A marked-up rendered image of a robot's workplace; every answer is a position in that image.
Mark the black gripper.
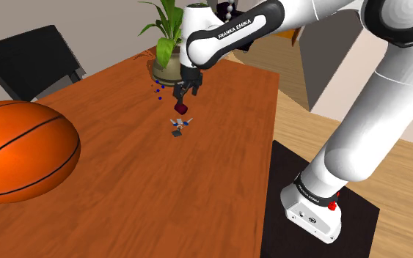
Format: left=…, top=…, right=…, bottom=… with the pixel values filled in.
left=172, top=65, right=204, bottom=106

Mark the blue bead cluster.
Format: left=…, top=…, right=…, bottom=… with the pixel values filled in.
left=150, top=79, right=166, bottom=101

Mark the small blue white toy figure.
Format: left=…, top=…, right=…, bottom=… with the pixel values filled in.
left=169, top=117, right=194, bottom=138

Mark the green potted plant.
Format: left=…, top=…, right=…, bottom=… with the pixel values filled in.
left=137, top=0, right=194, bottom=88

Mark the brown wooden table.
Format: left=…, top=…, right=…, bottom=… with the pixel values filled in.
left=0, top=45, right=281, bottom=258

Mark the black chair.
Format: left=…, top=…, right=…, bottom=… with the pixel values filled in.
left=0, top=24, right=87, bottom=103

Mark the orange basketball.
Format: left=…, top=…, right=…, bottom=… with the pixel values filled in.
left=0, top=100, right=82, bottom=205

